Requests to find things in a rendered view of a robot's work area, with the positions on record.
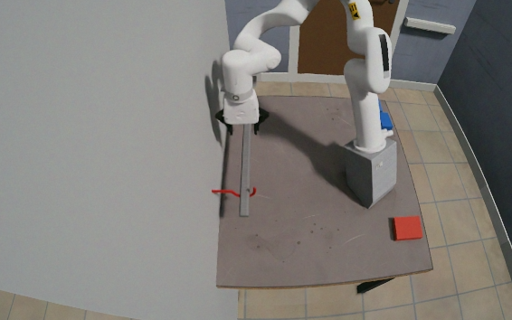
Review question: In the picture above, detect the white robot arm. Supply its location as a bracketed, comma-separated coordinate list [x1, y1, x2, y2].
[220, 0, 393, 154]

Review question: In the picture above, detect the blue rectangular block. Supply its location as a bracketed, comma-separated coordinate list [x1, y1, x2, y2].
[380, 112, 393, 131]

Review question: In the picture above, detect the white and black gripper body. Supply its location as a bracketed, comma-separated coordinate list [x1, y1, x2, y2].
[223, 90, 259, 124]

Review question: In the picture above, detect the grey long bar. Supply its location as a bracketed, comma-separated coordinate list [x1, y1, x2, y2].
[239, 124, 251, 218]

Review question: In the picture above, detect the red flat square block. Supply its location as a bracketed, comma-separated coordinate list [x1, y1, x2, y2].
[393, 216, 422, 241]

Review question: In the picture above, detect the white wall panel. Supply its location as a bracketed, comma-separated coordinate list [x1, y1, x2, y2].
[0, 0, 238, 320]

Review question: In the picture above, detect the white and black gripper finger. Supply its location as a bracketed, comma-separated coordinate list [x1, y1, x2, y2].
[215, 109, 232, 136]
[254, 107, 270, 135]

